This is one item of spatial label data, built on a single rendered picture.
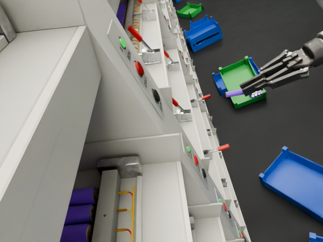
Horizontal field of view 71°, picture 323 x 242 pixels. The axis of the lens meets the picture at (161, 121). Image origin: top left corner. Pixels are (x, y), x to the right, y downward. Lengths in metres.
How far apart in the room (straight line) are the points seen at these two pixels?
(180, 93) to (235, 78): 0.99
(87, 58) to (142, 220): 0.17
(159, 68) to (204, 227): 0.32
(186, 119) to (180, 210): 0.38
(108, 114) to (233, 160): 1.13
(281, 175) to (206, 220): 0.83
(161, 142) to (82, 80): 0.14
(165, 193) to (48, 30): 0.20
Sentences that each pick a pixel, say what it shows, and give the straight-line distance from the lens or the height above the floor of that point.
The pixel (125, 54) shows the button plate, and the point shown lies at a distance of 0.24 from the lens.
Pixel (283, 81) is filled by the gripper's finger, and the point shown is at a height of 0.62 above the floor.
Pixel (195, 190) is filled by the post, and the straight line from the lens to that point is 0.37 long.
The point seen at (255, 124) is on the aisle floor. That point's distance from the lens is 1.45.
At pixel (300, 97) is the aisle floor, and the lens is 1.57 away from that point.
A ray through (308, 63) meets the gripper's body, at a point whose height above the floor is 0.64.
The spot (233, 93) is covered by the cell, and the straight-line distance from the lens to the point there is 0.76.
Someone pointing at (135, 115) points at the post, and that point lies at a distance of 0.24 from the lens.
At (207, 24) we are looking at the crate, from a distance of 2.48.
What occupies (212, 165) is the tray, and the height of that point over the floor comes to 0.49.
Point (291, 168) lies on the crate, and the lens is 1.27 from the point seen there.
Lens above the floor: 1.10
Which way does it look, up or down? 39 degrees down
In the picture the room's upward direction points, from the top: 33 degrees counter-clockwise
